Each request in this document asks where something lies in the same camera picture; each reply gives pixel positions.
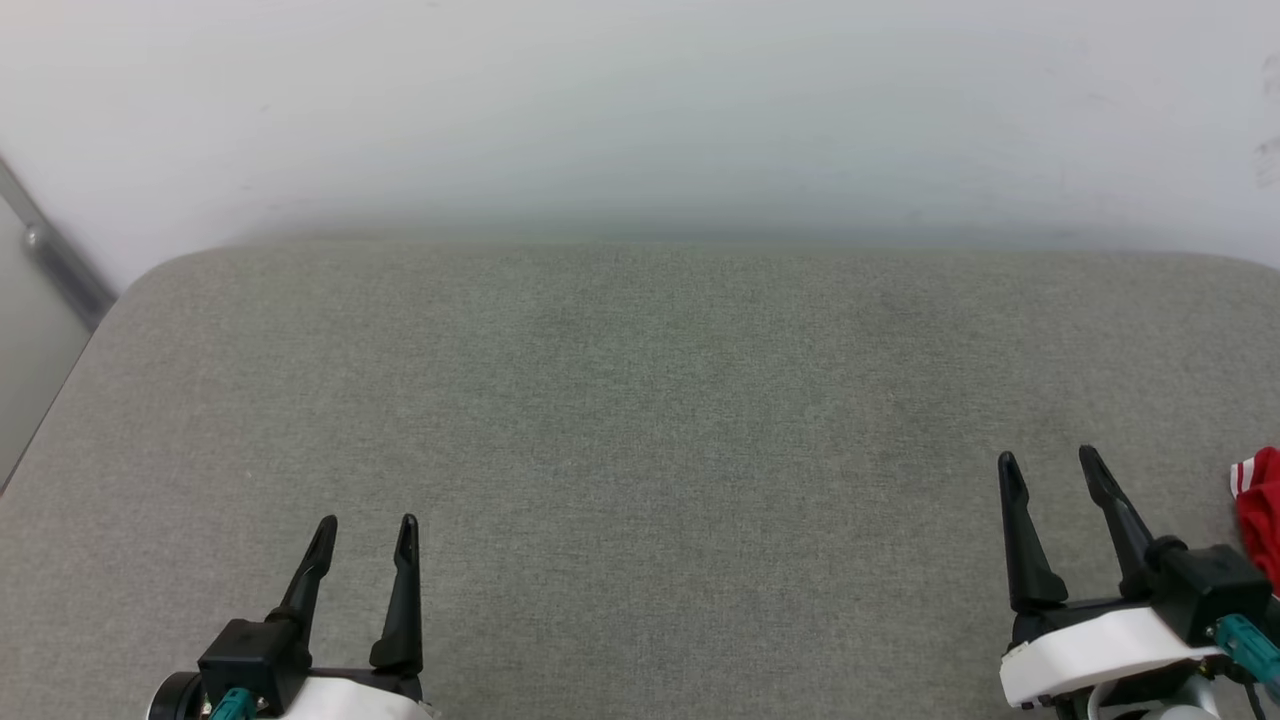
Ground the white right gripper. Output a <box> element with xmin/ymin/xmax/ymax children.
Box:
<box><xmin>998</xmin><ymin>445</ymin><xmax>1223</xmax><ymax>709</ymax></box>

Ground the grey fabric sofa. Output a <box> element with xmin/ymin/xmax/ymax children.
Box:
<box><xmin>0</xmin><ymin>240</ymin><xmax>1280</xmax><ymax>720</ymax></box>

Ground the red and white garment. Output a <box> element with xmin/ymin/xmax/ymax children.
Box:
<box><xmin>1230</xmin><ymin>447</ymin><xmax>1280</xmax><ymax>593</ymax></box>

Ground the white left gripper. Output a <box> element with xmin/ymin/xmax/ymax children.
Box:
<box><xmin>268</xmin><ymin>514</ymin><xmax>436</xmax><ymax>720</ymax></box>

